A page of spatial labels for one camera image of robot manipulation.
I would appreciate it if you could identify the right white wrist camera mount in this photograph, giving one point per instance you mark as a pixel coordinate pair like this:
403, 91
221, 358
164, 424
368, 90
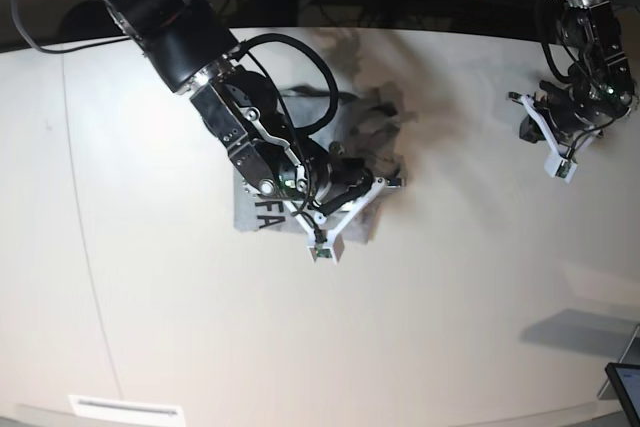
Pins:
323, 231

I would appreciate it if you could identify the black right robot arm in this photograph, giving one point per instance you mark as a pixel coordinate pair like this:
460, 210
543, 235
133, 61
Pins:
194, 53

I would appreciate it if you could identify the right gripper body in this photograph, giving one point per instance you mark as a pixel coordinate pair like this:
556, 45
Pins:
337, 181

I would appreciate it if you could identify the white flat label strip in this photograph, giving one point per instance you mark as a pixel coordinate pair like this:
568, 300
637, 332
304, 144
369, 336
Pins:
88, 401

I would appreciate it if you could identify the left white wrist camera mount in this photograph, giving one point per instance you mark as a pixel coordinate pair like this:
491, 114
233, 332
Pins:
561, 161

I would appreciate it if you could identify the grey T-shirt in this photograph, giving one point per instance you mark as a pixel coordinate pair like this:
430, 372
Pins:
362, 135

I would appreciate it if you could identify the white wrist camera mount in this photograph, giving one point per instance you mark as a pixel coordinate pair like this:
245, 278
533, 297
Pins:
561, 161
323, 231

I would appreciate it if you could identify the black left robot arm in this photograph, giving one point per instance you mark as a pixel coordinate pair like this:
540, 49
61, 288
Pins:
582, 45

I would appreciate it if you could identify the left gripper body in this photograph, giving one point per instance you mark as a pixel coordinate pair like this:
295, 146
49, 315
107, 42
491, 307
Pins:
564, 116

